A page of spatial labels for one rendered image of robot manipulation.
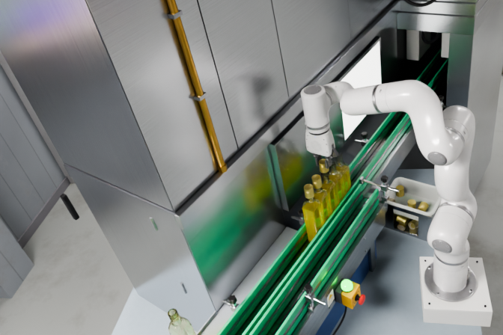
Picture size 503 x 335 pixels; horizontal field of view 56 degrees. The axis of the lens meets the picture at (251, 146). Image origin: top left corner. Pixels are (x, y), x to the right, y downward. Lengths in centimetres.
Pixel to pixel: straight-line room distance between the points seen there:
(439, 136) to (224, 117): 64
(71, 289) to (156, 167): 247
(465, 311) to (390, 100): 92
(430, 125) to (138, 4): 85
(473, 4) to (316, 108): 109
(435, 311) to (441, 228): 44
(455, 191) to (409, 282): 69
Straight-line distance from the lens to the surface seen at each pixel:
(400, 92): 143
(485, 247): 334
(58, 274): 389
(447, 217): 171
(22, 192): 428
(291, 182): 188
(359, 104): 150
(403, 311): 210
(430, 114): 142
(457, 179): 157
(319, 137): 170
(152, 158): 133
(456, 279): 196
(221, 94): 147
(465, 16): 248
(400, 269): 222
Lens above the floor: 251
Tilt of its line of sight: 36 degrees down
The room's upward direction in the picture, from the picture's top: 14 degrees counter-clockwise
